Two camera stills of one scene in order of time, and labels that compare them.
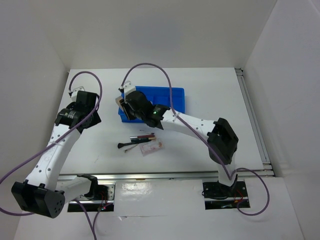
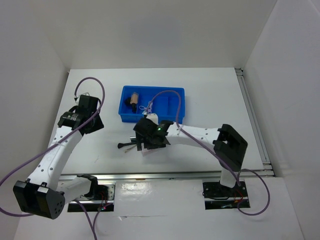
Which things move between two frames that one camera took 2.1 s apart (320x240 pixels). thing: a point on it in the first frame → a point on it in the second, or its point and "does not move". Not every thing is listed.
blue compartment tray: [160, 96] does not move
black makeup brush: [120, 144] does not move
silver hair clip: [125, 150] does not move
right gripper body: [132, 114] → [149, 144]
